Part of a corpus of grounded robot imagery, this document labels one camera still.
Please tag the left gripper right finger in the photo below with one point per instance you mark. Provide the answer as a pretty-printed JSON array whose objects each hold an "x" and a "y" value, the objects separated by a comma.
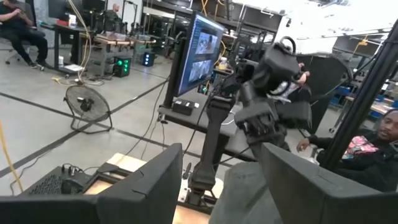
[{"x": 326, "y": 205}]

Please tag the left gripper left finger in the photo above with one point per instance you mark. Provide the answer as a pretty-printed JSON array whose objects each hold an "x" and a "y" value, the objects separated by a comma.
[{"x": 124, "y": 208}]

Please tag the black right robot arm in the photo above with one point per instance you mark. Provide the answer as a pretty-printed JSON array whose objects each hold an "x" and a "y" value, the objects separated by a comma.
[{"x": 214, "y": 130}]

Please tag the small black desktop device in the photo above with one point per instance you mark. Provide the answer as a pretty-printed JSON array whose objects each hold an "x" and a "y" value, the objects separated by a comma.
[{"x": 185, "y": 106}]

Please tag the grey monitor desk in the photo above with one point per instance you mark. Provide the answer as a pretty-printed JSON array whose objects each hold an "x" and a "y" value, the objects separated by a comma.
[{"x": 183, "y": 119}]

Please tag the black perforated computer case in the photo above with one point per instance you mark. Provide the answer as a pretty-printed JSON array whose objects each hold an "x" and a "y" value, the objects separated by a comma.
[{"x": 46, "y": 185}]

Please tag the black computer monitor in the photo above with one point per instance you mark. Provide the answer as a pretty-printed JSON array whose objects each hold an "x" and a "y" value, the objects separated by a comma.
[{"x": 199, "y": 53}]

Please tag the black floor fan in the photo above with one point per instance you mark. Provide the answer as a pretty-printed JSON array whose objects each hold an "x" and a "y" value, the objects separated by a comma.
[{"x": 88, "y": 104}]

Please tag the computer tower blue lights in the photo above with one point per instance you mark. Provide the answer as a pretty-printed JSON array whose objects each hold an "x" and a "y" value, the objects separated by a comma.
[{"x": 148, "y": 59}]

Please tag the computer tower green lights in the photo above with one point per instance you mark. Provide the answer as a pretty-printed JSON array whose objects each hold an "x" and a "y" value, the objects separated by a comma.
[{"x": 122, "y": 67}]

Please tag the wooden top workbench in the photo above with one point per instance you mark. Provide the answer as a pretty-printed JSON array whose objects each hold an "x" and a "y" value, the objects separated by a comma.
[{"x": 102, "y": 53}]

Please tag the black office desk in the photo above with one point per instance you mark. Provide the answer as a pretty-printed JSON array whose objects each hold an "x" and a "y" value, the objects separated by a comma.
[{"x": 57, "y": 46}]

